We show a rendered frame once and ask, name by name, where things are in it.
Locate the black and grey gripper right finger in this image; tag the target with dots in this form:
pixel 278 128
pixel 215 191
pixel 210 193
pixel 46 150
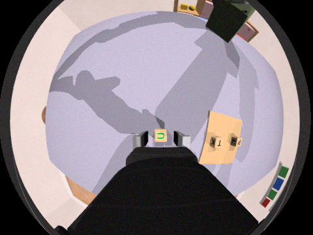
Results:
pixel 181 140

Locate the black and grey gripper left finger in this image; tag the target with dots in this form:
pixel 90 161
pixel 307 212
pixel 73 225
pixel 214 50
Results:
pixel 140 140

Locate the tan letter block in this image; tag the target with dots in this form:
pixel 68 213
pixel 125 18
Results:
pixel 216 141
pixel 160 135
pixel 236 141

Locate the tan square mat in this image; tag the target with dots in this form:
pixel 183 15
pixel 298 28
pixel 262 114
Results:
pixel 225 127

